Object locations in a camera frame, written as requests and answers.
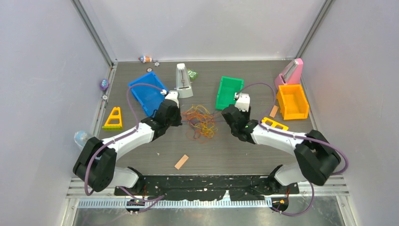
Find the flat wooden block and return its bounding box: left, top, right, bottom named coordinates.
left=174, top=154, right=189, bottom=170

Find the white metronome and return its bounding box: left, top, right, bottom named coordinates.
left=176, top=63, right=193, bottom=98

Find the yellow triangular plastic frame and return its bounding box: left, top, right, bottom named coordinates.
left=261, top=117, right=289, bottom=131

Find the pink metronome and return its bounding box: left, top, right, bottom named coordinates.
left=274, top=58, right=303, bottom=90

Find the orange plastic bin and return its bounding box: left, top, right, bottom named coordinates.
left=277, top=84, right=310, bottom=121

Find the yellow triangle on green base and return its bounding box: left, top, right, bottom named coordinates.
left=102, top=107, right=123, bottom=130

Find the coloured cable bundle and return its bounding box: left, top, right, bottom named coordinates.
left=181, top=104, right=219, bottom=144

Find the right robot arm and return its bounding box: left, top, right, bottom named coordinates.
left=222, top=105, right=342, bottom=193

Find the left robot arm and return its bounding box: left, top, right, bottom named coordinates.
left=72, top=99, right=182, bottom=195

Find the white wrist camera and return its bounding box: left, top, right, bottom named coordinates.
left=234, top=92, right=250, bottom=112
left=165, top=90, right=180, bottom=108

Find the small wooden block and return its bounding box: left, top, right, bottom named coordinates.
left=269, top=105, right=279, bottom=118

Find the green plastic bin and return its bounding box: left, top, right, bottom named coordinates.
left=215, top=76, right=244, bottom=110

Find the purple round toy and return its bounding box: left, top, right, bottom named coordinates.
left=100, top=79, right=110, bottom=91

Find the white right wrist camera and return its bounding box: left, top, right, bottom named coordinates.
left=234, top=92, right=250, bottom=112

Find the green monster toy block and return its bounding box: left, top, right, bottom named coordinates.
left=187, top=69, right=198, bottom=81

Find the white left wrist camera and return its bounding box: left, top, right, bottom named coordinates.
left=165, top=90, right=180, bottom=108

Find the clear plastic bottle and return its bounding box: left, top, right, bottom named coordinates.
left=74, top=130, right=93, bottom=150

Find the small clown figurine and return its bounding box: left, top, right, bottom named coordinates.
left=138, top=55, right=152, bottom=63

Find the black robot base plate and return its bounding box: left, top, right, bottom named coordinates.
left=114, top=175, right=299, bottom=201

